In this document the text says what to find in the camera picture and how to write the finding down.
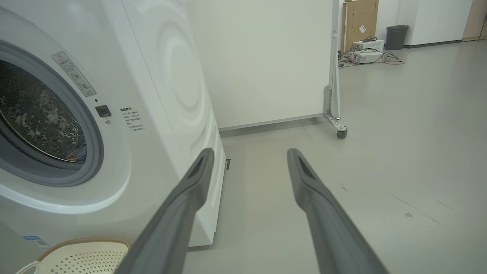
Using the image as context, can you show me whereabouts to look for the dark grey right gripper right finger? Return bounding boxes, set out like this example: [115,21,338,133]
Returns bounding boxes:
[286,148,389,274]

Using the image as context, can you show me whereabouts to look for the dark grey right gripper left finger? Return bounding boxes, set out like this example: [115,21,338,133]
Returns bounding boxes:
[116,148,216,274]

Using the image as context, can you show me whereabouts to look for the metal partition foot with caster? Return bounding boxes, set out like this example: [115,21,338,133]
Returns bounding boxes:
[323,86,348,139]

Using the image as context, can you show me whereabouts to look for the cream perforated laundry basket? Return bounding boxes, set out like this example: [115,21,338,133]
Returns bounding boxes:
[15,238,132,274]

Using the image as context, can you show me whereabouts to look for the white rolling partition panel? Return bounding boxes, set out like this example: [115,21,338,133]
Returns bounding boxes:
[185,0,341,132]

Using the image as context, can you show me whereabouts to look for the white electronic equipment box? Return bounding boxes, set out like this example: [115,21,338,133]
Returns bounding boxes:
[352,39,385,52]
[354,52,384,64]

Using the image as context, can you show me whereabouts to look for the tall brown cardboard box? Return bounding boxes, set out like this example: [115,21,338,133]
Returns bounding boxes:
[344,0,379,53]

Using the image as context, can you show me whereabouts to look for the dark grey trash bin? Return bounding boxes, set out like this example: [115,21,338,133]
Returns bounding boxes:
[386,25,410,51]

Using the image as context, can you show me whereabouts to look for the white electronic boxes with cables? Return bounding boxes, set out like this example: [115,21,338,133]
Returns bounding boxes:
[339,49,405,68]

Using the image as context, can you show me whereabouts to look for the brown wooden door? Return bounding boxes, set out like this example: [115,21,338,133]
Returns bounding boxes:
[462,0,487,41]

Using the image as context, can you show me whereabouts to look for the white front-load washing machine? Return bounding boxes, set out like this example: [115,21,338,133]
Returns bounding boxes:
[0,0,227,248]

